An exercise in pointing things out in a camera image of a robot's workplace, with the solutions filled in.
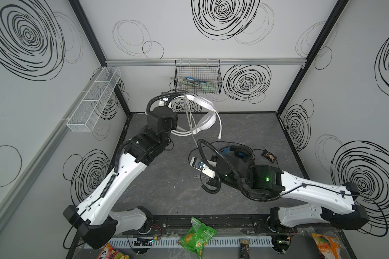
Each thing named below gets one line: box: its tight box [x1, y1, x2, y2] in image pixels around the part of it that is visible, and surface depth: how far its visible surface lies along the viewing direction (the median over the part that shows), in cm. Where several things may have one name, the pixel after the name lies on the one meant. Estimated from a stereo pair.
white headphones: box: [170, 93, 223, 148], surface depth 64 cm
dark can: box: [239, 239, 251, 259], surface depth 67 cm
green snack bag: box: [177, 216, 218, 259], surface depth 68 cm
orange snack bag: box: [311, 233, 342, 259], surface depth 67 cm
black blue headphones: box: [216, 145, 256, 173], surface depth 93 cm
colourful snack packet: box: [96, 242, 131, 259], surface depth 65 cm
